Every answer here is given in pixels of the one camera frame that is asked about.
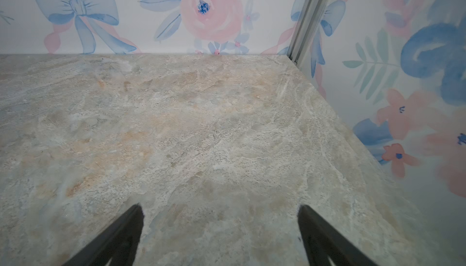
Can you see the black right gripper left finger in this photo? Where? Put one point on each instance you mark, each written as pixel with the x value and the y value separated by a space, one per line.
pixel 116 245

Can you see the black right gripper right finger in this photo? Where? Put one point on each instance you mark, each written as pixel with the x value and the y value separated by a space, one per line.
pixel 324 245

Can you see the aluminium corner post right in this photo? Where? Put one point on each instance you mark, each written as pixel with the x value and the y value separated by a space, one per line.
pixel 306 26

